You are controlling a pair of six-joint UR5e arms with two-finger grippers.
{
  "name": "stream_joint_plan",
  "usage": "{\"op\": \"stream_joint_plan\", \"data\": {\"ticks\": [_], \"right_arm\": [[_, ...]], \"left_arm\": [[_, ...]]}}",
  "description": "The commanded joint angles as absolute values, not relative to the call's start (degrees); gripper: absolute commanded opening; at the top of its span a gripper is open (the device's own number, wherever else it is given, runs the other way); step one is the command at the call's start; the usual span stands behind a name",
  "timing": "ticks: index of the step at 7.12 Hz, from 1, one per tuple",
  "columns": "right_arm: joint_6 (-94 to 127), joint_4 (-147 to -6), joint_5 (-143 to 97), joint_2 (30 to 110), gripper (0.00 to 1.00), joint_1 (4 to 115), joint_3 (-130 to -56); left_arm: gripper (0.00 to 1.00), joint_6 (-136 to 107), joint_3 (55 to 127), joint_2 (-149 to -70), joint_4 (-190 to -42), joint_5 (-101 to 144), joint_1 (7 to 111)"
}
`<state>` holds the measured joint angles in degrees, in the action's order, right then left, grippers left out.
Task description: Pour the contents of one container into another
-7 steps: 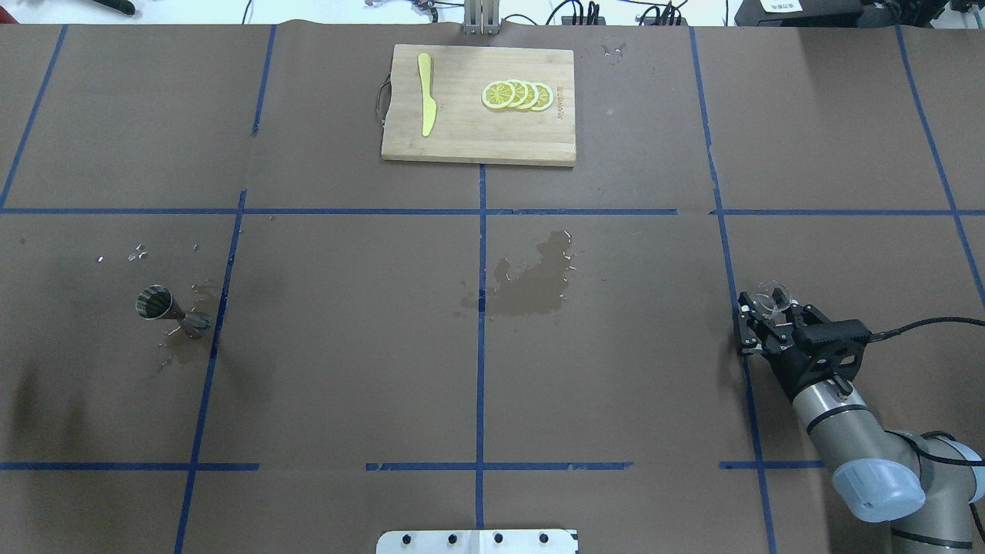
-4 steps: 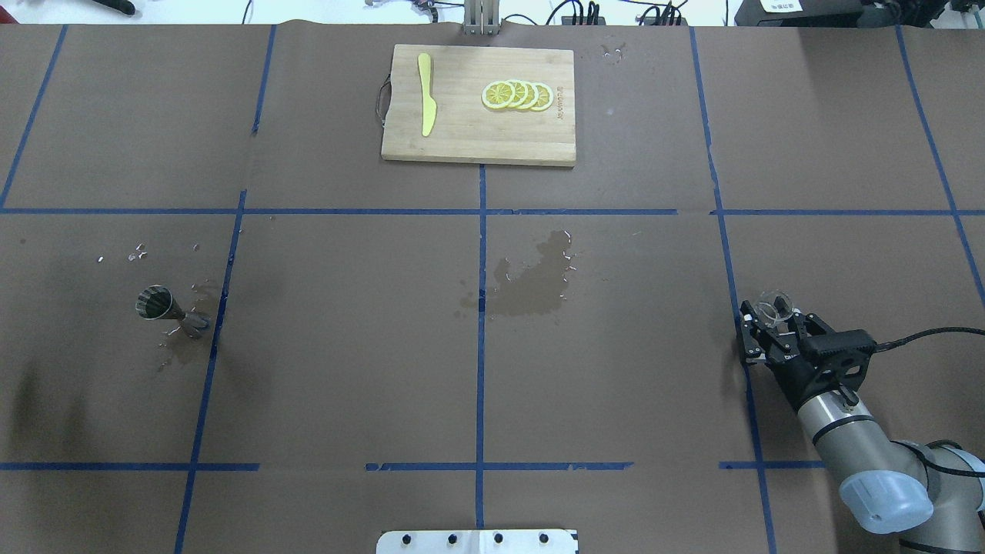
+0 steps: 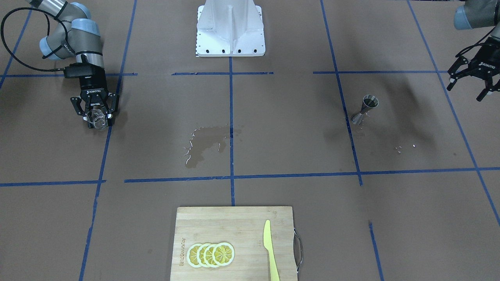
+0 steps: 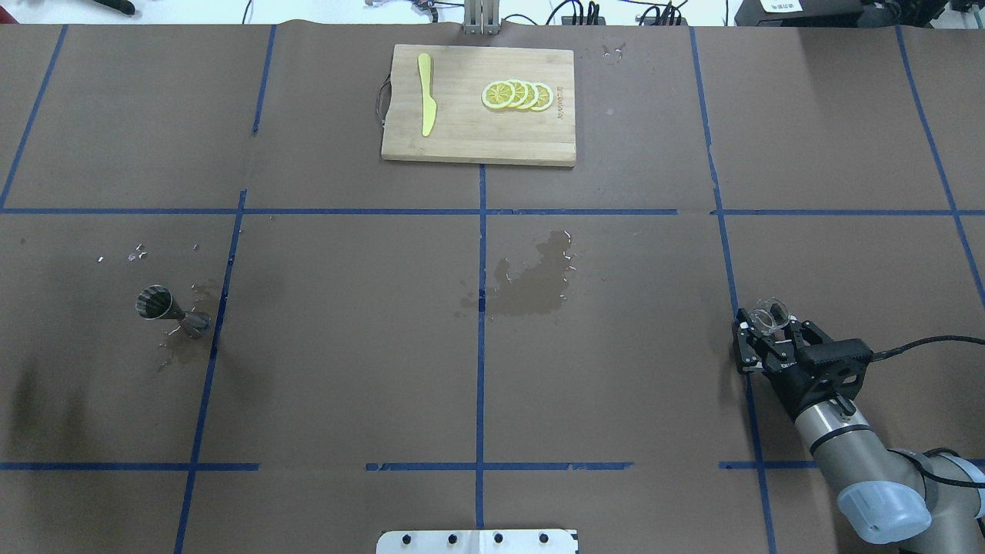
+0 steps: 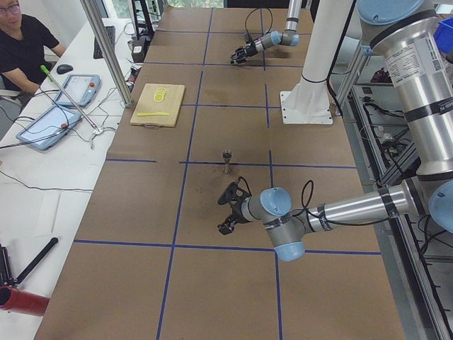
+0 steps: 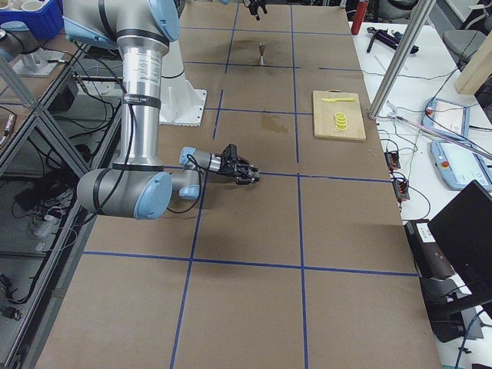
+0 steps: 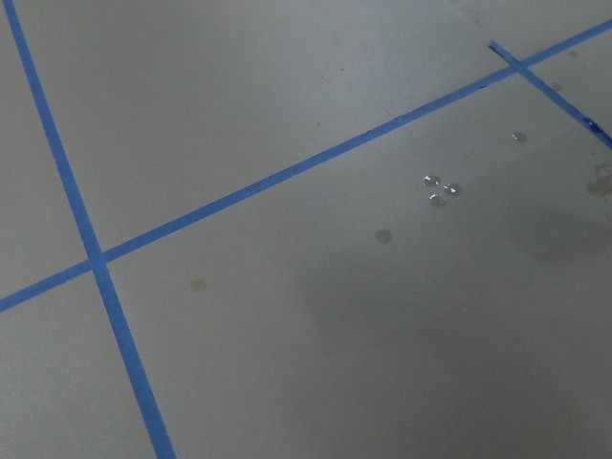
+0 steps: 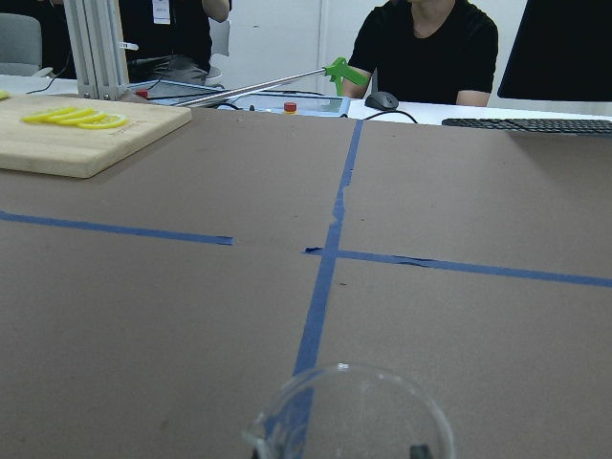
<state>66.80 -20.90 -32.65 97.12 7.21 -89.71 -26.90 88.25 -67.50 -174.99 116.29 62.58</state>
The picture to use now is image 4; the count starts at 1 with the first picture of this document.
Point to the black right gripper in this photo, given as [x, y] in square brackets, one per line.
[790, 389]

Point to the clear glass cup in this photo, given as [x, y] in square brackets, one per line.
[769, 315]

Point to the steel jigger measuring cup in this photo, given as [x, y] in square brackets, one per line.
[156, 302]

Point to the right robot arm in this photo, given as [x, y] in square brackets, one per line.
[919, 502]

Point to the lemon slice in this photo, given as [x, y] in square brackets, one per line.
[532, 96]
[545, 96]
[521, 93]
[498, 94]

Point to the black box with label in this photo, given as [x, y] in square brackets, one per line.
[799, 14]

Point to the front lemon slice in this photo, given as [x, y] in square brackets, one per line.
[498, 94]

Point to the wooden cutting board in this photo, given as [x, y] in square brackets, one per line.
[467, 131]

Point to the yellow plastic knife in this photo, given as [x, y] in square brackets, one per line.
[429, 105]

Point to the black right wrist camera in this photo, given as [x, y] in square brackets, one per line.
[829, 353]

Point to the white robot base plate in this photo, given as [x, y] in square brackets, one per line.
[479, 541]

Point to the aluminium frame post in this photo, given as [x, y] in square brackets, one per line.
[481, 17]

